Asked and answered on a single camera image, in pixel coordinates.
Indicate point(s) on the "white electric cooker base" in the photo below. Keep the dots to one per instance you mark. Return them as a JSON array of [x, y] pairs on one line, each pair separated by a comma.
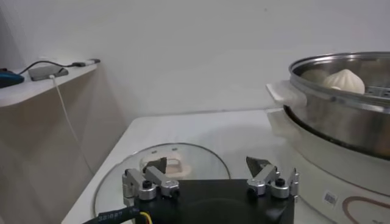
[[320, 170]]

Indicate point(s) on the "stainless steel steamer basket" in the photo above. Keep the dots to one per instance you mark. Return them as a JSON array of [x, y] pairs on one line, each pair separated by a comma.
[[335, 121]]

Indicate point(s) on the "white side table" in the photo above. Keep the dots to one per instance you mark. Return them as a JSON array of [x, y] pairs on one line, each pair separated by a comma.
[[30, 91]]

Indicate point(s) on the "black smartphone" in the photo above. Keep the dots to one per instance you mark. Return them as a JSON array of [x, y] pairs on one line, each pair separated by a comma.
[[45, 73]]

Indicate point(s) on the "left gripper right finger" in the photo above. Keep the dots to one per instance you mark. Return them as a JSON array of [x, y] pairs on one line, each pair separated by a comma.
[[265, 176]]

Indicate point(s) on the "round glass pot lid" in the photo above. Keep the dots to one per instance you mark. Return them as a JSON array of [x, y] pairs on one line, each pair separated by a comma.
[[201, 161]]

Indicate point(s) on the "white steamed baozi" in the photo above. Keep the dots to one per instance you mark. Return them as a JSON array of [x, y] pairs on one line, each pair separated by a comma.
[[344, 80]]

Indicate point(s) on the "blue computer mouse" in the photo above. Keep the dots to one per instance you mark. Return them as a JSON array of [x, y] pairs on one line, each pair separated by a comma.
[[10, 79]]

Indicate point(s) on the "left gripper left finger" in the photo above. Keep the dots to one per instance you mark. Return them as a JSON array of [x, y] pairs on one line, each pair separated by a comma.
[[158, 179]]

